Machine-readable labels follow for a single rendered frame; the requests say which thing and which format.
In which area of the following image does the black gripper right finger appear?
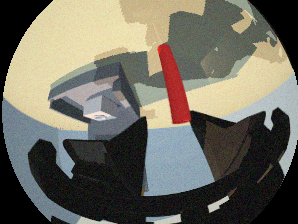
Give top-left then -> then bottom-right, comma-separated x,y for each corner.
190,109 -> 266,181

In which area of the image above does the red peg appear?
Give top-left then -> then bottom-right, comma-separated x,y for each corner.
158,44 -> 192,124

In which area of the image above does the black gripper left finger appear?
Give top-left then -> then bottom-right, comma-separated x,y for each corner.
63,116 -> 149,196

